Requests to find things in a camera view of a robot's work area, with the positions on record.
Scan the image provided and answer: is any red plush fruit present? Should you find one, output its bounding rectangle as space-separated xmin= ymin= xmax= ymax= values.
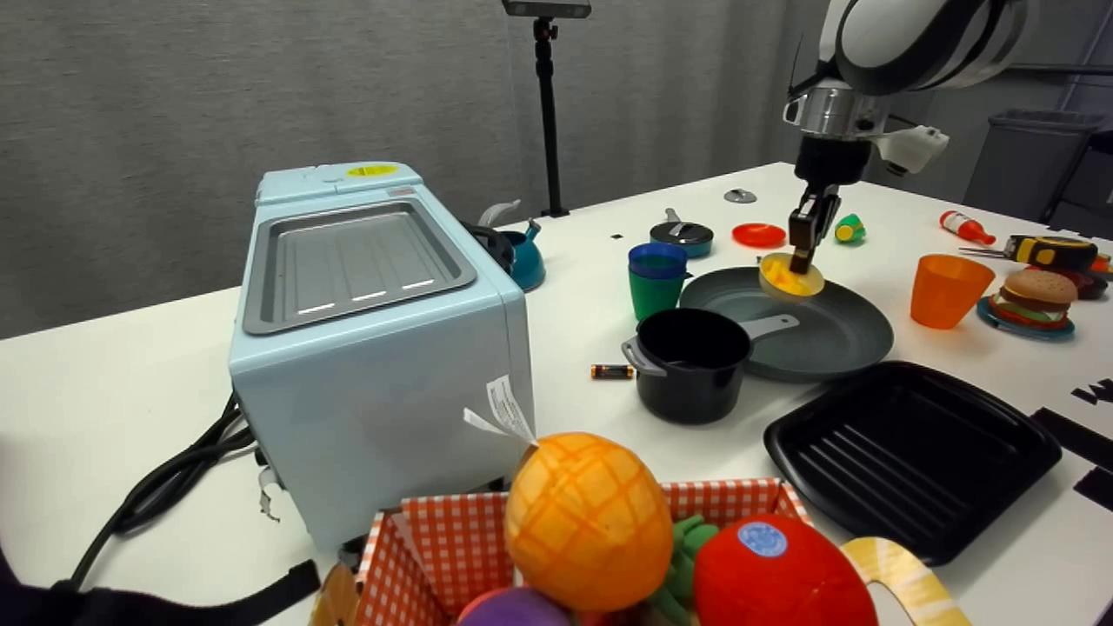
xmin=692 ymin=510 xmax=881 ymax=626

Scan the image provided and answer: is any purple plush fruit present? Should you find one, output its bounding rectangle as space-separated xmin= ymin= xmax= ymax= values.
xmin=452 ymin=583 xmax=573 ymax=626

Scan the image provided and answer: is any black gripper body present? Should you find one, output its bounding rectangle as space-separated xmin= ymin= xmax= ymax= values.
xmin=788 ymin=136 xmax=875 ymax=221

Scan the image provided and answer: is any black camera tripod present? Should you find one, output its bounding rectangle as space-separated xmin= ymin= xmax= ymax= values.
xmin=498 ymin=0 xmax=595 ymax=218

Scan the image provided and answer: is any black ribbed grill tray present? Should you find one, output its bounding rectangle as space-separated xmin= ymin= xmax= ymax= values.
xmin=760 ymin=359 xmax=1065 ymax=567

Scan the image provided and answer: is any teal toy kettle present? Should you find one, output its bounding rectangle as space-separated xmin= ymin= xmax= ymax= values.
xmin=467 ymin=198 xmax=550 ymax=296

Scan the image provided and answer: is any orange plastic cup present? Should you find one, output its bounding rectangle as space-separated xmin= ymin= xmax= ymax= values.
xmin=907 ymin=251 xmax=999 ymax=335

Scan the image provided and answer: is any small teal toy plate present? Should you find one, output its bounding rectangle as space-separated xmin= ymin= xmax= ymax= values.
xmin=975 ymin=291 xmax=1079 ymax=343

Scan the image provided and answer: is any black pot grey handle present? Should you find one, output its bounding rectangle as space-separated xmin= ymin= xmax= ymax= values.
xmin=619 ymin=306 xmax=804 ymax=427

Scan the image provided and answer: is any light blue toaster oven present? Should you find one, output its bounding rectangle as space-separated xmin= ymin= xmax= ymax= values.
xmin=226 ymin=161 xmax=537 ymax=561

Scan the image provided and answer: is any green plastic cup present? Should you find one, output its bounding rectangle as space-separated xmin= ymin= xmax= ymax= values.
xmin=629 ymin=271 xmax=689 ymax=322

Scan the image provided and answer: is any green plush vegetable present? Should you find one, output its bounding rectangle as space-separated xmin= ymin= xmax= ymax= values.
xmin=641 ymin=513 xmax=723 ymax=626

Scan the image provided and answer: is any dark grey round plate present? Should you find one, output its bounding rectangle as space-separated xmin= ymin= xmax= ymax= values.
xmin=677 ymin=263 xmax=898 ymax=385

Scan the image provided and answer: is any black tape strip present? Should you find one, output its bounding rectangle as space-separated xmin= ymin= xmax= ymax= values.
xmin=1029 ymin=404 xmax=1113 ymax=474
xmin=1070 ymin=461 xmax=1113 ymax=513

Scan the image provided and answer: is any red checkered fruit basket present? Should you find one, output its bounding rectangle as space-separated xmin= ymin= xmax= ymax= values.
xmin=350 ymin=478 xmax=813 ymax=626

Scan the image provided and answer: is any red toy ketchup bottle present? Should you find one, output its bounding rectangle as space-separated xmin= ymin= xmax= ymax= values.
xmin=934 ymin=205 xmax=999 ymax=251

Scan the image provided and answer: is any black toaster power cable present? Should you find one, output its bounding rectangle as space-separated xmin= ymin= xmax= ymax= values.
xmin=67 ymin=392 xmax=256 ymax=588

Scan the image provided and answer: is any yellow toy pasta piece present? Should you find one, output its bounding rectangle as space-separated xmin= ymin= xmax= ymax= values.
xmin=759 ymin=253 xmax=823 ymax=298

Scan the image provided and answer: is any black strap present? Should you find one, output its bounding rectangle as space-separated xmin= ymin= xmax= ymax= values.
xmin=0 ymin=551 xmax=322 ymax=626

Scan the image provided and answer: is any blue plastic cup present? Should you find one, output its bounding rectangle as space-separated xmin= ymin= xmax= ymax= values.
xmin=627 ymin=241 xmax=692 ymax=286

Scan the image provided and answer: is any toy hamburger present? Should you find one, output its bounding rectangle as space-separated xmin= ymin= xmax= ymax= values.
xmin=992 ymin=263 xmax=1082 ymax=331

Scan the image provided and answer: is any grey backdrop curtain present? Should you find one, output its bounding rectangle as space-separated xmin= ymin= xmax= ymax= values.
xmin=0 ymin=0 xmax=813 ymax=341

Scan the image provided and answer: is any orange plush fruit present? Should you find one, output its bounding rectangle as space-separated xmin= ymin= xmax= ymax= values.
xmin=502 ymin=431 xmax=677 ymax=617

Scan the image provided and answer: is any red round plastic lid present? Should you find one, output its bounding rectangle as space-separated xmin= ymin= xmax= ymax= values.
xmin=731 ymin=218 xmax=788 ymax=251

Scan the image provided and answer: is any black and orange roll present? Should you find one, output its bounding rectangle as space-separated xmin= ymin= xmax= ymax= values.
xmin=1075 ymin=253 xmax=1113 ymax=301

